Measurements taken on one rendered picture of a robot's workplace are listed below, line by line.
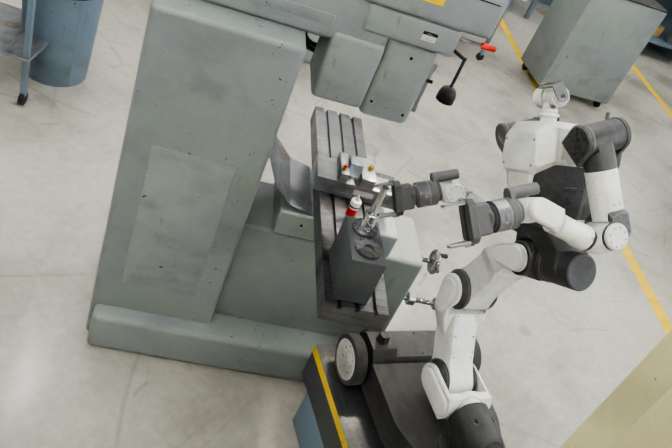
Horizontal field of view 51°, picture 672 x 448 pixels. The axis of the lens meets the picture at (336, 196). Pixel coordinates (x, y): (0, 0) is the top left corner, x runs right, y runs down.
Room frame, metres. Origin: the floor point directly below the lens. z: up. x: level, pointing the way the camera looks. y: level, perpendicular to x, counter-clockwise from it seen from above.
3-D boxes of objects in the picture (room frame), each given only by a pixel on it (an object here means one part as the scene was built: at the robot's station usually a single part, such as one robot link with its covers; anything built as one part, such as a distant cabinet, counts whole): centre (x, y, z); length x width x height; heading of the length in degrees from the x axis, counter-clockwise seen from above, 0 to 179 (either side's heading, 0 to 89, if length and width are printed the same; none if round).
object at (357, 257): (1.84, -0.15, 1.03); 0.22 x 0.12 x 0.20; 19
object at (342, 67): (2.33, 0.17, 1.47); 0.24 x 0.19 x 0.26; 17
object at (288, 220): (2.38, -0.01, 0.79); 0.50 x 0.35 x 0.12; 107
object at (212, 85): (2.20, 0.58, 0.78); 0.50 x 0.47 x 1.56; 107
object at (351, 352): (1.92, -0.31, 0.50); 0.20 x 0.05 x 0.20; 32
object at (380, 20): (2.37, 0.03, 1.68); 0.34 x 0.24 x 0.10; 107
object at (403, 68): (2.38, -0.01, 1.47); 0.21 x 0.19 x 0.32; 17
